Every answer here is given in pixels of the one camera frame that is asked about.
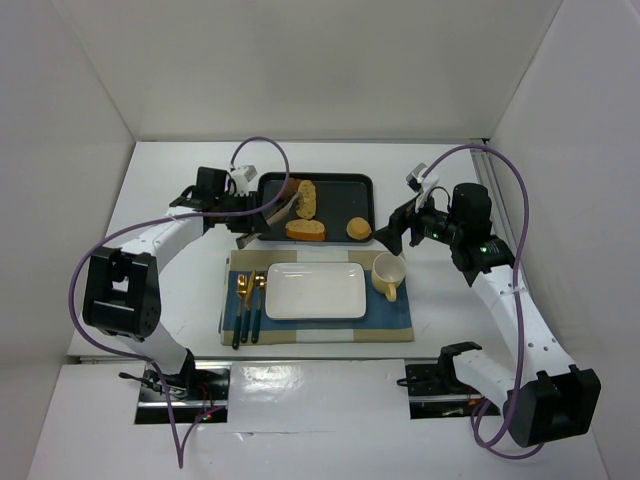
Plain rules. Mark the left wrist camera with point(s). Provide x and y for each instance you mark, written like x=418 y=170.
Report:
x=240 y=179

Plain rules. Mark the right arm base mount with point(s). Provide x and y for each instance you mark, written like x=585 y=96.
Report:
x=430 y=398

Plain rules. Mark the orange crust bread slice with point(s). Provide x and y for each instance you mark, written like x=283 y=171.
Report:
x=305 y=230

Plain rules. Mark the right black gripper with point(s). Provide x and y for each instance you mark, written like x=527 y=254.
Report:
x=400 y=226

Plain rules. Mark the aluminium rail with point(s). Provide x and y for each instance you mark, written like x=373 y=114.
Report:
x=485 y=172

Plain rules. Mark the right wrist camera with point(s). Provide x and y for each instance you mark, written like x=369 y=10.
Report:
x=422 y=184

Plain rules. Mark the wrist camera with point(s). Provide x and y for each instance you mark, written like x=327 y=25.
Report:
x=240 y=179
x=422 y=184

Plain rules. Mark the blue beige placemat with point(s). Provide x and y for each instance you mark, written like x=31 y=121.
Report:
x=384 y=321

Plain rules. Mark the white rectangular plate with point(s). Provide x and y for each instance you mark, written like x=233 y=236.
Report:
x=315 y=291

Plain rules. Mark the black baking tray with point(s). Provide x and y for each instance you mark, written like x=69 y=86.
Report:
x=340 y=197

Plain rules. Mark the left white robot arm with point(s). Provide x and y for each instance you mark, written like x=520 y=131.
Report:
x=122 y=294

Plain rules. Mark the gold fork green handle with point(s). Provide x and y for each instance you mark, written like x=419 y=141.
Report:
x=241 y=292

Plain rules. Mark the dark brown bread piece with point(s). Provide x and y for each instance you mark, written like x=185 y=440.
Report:
x=291 y=188

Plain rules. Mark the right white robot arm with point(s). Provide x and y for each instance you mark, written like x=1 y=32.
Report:
x=547 y=397

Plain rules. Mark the yellow mug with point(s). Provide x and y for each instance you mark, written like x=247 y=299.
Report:
x=387 y=274

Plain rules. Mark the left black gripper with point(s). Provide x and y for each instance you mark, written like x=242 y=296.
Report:
x=252 y=211

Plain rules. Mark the gold knife green handle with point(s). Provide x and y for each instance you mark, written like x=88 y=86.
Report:
x=248 y=308

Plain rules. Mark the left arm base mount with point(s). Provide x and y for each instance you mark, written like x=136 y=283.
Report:
x=207 y=395

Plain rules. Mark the long bread slice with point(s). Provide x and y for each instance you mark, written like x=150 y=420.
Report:
x=307 y=200

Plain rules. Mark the round bun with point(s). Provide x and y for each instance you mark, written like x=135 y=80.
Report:
x=358 y=229

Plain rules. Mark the metal tongs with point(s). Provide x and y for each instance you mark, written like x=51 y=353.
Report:
x=274 y=217

